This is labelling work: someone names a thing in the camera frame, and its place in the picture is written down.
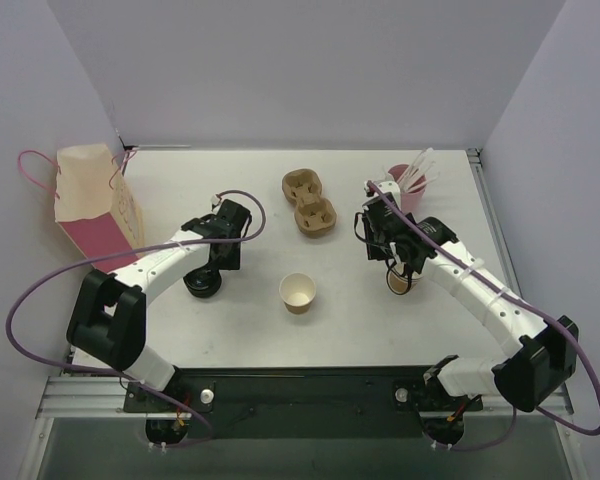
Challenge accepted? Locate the brown pulp cup carrier stack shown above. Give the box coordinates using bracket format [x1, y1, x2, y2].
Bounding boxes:
[282, 169, 337, 238]

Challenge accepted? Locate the stack of brown paper cups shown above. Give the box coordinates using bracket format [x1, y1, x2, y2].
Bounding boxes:
[386, 270, 421, 296]

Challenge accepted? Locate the pink straw holder cup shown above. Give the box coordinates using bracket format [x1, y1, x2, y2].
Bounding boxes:
[388, 164, 427, 213]

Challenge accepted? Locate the aluminium frame rail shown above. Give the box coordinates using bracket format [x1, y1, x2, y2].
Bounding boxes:
[466, 148, 574, 417]

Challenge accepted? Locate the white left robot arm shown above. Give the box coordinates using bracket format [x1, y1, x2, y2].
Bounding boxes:
[66, 200, 252, 411]

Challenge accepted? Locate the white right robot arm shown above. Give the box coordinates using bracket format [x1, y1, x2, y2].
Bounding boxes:
[354, 181, 578, 412]

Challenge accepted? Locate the brown paper coffee cup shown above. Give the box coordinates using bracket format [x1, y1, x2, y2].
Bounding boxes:
[279, 273, 317, 314]

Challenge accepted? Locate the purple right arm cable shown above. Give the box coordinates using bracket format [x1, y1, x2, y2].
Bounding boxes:
[365, 180, 600, 451]

